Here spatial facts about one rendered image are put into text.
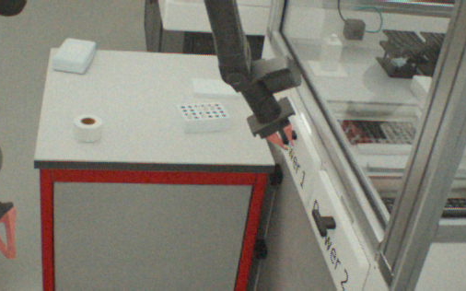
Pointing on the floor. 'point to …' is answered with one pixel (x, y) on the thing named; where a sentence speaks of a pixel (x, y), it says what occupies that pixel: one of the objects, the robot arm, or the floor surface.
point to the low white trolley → (145, 180)
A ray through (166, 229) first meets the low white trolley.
